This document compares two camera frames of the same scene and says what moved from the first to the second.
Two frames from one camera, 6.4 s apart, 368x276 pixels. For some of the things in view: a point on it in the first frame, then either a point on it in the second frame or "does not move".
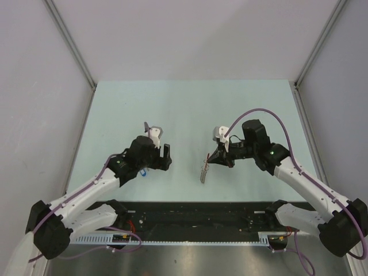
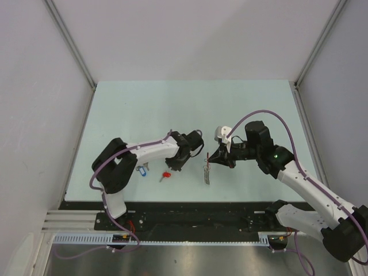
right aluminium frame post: x=295 y=86 does not move
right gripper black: x=221 y=157 does not move
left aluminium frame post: x=67 y=36 does not move
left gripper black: x=161 y=163 to x=175 y=165
